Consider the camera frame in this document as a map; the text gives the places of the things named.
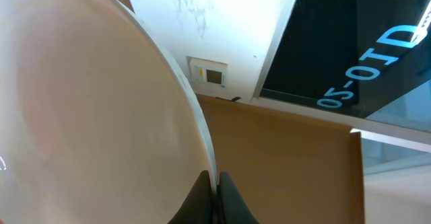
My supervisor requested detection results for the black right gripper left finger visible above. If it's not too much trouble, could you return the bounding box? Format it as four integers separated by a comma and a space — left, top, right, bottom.
168, 170, 213, 224

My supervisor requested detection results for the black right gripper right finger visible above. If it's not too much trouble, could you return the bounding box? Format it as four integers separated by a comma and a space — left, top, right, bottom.
217, 172, 259, 224

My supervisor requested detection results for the white cream plate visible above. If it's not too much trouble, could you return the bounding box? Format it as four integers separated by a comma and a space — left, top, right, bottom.
1, 0, 216, 223

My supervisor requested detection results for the dark glass window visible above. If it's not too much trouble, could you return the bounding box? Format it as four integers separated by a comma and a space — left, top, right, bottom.
260, 0, 430, 132

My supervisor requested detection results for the white wall control panel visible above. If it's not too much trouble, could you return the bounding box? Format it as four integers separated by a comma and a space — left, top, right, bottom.
187, 57, 228, 89

